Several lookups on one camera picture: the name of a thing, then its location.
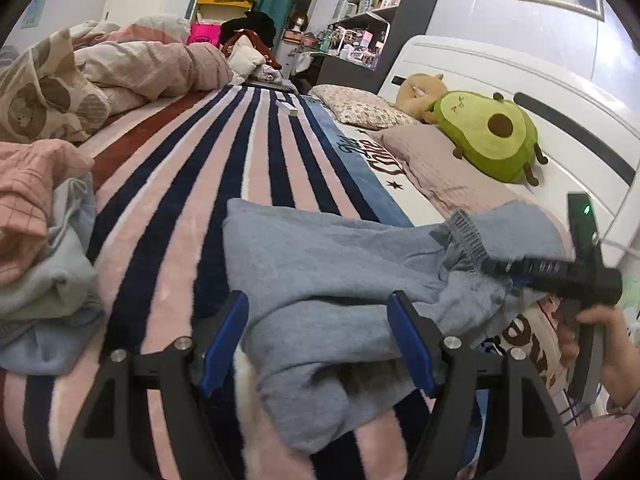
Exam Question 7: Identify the black clothing pile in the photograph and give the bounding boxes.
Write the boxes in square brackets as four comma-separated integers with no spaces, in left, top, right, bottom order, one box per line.
[221,11,277,46]

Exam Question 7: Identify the pink ribbed pillow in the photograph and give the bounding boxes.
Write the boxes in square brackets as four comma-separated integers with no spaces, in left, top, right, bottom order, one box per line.
[377,124,573,246]

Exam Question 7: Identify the green avocado plush toy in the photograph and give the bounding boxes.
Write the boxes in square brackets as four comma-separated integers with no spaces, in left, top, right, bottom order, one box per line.
[432,91,549,187]

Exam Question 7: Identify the pile of clothes on chair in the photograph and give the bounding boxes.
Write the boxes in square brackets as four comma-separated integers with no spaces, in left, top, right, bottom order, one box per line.
[222,34,284,84]

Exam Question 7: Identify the white bed headboard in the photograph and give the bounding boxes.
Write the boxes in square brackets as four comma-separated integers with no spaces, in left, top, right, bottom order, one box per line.
[377,35,640,271]

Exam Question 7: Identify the grey-blue pants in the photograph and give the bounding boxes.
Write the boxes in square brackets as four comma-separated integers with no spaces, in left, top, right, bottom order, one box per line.
[222,197,569,456]

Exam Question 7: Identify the pink shopping bag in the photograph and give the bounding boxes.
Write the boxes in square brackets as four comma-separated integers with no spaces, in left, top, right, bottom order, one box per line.
[187,22,222,47]

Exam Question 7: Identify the person's right forearm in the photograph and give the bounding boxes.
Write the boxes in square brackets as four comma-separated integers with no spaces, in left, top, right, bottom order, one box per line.
[604,390,639,419]

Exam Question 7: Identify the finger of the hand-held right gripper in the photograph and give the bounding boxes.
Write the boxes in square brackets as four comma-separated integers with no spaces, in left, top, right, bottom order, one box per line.
[481,257,531,289]

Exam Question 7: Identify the floral pillow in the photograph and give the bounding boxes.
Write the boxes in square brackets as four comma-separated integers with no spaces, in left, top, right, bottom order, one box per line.
[309,84,424,131]

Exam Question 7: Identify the person's right hand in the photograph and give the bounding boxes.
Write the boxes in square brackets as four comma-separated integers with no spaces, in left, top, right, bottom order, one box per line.
[556,305,632,407]

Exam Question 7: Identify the strawberry printed cloth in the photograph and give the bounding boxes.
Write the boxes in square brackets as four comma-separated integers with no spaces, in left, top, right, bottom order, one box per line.
[480,300,568,393]

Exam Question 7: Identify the light blue cloth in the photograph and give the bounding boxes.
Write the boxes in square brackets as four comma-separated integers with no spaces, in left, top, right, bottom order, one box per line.
[0,175,107,376]

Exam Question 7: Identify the beige brown-dotted pillow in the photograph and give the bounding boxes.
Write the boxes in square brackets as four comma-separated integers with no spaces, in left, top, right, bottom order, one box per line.
[0,27,114,144]

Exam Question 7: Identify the light blue wall poster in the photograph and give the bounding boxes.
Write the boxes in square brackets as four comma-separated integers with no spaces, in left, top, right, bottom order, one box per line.
[22,0,52,29]

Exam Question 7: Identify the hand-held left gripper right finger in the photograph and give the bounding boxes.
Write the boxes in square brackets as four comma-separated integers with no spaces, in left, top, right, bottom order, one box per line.
[387,290,581,480]

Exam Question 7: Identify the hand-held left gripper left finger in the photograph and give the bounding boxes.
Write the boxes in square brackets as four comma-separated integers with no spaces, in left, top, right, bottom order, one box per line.
[57,290,250,480]

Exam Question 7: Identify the dark bookshelf with clutter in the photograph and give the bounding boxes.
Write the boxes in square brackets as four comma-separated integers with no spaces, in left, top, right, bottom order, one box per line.
[300,0,451,96]

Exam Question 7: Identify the pink checked cloth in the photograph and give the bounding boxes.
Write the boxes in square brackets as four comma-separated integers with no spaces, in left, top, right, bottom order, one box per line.
[0,139,96,286]

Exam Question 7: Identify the yellow shelf rack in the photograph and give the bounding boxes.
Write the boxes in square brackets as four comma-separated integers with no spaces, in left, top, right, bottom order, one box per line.
[192,0,254,26]

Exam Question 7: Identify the pink and white duvet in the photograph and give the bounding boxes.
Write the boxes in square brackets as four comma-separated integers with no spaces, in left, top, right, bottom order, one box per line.
[70,14,237,107]

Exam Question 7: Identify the striped blanket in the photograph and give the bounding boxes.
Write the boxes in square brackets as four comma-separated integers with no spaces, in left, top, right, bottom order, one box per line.
[0,82,501,480]

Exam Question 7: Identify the brown plush toy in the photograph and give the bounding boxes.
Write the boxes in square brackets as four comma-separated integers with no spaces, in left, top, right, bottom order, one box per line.
[395,73,449,125]

